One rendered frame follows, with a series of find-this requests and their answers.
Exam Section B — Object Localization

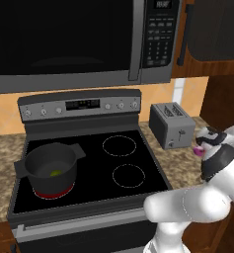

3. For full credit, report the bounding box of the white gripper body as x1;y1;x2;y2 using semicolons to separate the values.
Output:
195;126;227;147

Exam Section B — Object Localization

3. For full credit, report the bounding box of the purple onion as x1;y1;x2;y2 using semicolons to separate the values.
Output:
194;145;205;158

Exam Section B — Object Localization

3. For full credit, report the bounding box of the dark grey pot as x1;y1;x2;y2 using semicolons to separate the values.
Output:
13;141;87;196

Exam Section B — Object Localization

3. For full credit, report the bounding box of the silver toaster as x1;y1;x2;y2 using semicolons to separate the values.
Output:
148;101;197;150

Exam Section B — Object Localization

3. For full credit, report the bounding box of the tall wooden cupboard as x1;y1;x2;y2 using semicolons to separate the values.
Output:
199;74;234;133

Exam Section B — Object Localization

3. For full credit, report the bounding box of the wooden glass-front cupboard door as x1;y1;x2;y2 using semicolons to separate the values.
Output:
171;0;234;79

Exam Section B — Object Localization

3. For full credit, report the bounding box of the wooden base cupboard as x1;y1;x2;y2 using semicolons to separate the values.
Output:
0;219;17;253
182;207;234;253

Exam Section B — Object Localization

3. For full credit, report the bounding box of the black and silver stove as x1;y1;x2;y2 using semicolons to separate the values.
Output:
6;88;174;253

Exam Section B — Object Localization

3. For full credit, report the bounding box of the black and silver microwave oven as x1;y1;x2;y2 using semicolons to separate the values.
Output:
0;0;183;95

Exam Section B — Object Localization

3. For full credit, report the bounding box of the black cupboard door handle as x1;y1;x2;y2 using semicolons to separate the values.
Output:
176;3;195;67

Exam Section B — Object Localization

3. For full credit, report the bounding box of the silver microwave door handle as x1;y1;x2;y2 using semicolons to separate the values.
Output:
127;0;146;82

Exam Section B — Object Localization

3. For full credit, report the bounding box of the silver oven door handle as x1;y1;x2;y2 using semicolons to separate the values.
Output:
12;207;150;244

